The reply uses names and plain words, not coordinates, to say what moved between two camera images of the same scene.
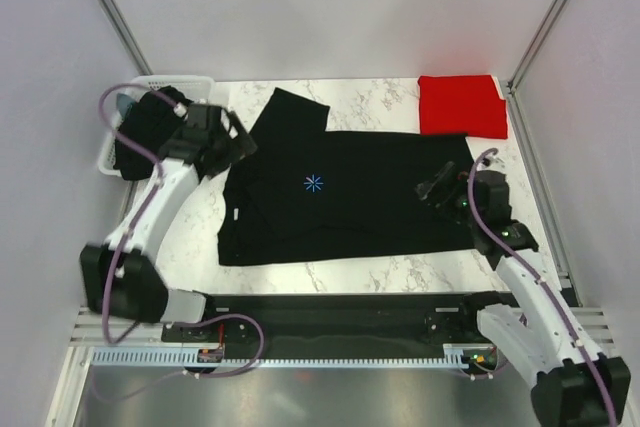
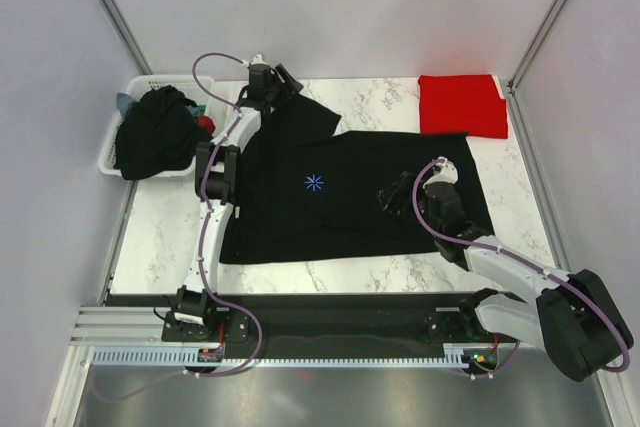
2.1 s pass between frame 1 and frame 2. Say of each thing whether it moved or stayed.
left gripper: moved
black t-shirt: stayed
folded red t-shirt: stayed
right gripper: moved
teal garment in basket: stayed
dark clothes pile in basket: stayed
